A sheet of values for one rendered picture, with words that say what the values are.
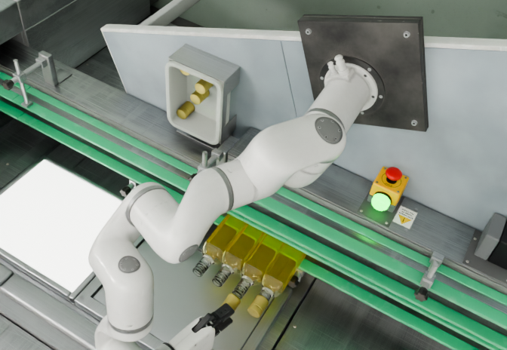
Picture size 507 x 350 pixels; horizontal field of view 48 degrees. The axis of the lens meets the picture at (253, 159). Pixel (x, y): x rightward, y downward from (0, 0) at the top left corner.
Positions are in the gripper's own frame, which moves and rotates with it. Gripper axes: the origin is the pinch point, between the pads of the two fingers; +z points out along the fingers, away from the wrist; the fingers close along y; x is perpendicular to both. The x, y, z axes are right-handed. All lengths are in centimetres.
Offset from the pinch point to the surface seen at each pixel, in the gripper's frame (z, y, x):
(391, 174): 43, 28, -8
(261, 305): 8.2, 1.9, -4.2
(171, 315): -4.1, -13.1, 13.7
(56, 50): 27, -3, 118
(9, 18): 11, 17, 114
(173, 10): 49, 25, 81
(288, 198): 28.0, 14.8, 8.4
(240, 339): 4.6, -12.3, -2.9
